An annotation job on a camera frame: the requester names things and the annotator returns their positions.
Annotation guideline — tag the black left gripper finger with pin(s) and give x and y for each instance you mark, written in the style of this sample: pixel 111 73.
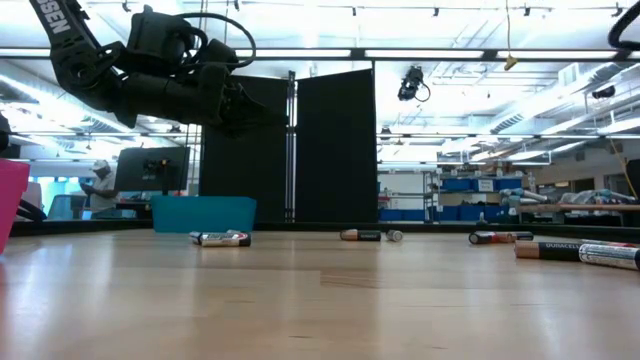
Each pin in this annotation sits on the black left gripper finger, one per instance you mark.
pixel 250 128
pixel 250 110

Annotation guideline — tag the silver Energizer battery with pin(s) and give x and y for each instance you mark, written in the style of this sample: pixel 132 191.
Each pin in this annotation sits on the silver Energizer battery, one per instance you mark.
pixel 225 240
pixel 610 257
pixel 394 236

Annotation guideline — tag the copper black Duracell battery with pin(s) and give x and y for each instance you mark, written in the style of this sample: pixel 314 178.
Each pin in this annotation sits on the copper black Duracell battery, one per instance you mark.
pixel 362 235
pixel 550 251

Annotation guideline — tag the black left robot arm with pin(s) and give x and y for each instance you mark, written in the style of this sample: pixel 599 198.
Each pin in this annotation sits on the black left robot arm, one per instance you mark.
pixel 75 65

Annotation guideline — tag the black divider panel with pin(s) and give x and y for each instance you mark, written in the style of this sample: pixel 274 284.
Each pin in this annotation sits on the black divider panel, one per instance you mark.
pixel 245 175
pixel 335 190

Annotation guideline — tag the black computer monitor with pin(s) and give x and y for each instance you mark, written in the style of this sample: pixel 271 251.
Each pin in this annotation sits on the black computer monitor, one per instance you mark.
pixel 135 170

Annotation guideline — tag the blue plastic bin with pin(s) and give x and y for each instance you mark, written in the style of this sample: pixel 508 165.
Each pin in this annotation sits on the blue plastic bin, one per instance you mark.
pixel 200 215

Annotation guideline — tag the black office desk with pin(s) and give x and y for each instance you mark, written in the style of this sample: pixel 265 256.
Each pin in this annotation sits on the black office desk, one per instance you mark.
pixel 130 206

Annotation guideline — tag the person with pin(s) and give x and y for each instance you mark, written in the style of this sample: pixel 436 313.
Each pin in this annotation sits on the person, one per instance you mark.
pixel 102 192

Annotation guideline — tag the blue storage crate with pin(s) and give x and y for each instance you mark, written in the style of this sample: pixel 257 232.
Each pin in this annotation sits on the blue storage crate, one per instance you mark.
pixel 400 215

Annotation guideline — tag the red plastic bin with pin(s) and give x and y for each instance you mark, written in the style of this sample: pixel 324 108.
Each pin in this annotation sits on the red plastic bin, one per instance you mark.
pixel 10 200

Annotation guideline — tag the shelf with blue bins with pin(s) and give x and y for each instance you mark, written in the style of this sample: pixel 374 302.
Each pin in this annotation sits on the shelf with blue bins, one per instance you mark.
pixel 457 185

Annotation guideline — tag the wooden workbench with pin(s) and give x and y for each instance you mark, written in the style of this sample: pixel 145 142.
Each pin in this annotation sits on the wooden workbench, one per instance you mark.
pixel 575 207

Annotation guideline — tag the black ceiling fixture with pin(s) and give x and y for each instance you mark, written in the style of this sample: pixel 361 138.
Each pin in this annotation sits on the black ceiling fixture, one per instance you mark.
pixel 604 92

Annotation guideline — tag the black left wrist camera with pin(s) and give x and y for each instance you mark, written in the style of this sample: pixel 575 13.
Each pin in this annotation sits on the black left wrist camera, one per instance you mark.
pixel 217 55

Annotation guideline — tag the black aluminium table frame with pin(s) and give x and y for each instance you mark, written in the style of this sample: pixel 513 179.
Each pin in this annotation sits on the black aluminium table frame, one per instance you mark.
pixel 310 227

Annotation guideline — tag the black hanging camera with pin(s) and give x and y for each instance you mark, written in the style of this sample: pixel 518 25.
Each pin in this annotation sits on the black hanging camera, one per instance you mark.
pixel 411 82

